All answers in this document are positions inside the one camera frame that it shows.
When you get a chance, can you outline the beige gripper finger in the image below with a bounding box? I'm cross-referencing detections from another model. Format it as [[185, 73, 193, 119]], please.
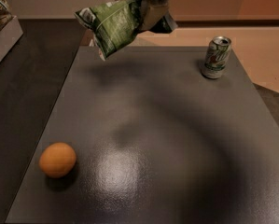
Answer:
[[139, 0, 169, 31]]

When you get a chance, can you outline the green jalapeno chip bag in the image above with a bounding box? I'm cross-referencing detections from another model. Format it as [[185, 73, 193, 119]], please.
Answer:
[[75, 0, 177, 60]]

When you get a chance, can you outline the green white soda can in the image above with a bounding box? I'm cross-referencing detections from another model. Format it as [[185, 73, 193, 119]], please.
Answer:
[[202, 36, 231, 79]]

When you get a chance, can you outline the white snack display box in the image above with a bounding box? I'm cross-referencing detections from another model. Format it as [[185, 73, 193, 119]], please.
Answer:
[[0, 0, 24, 76]]

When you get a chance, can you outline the orange fruit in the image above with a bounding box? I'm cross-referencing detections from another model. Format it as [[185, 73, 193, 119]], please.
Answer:
[[39, 143, 77, 178]]

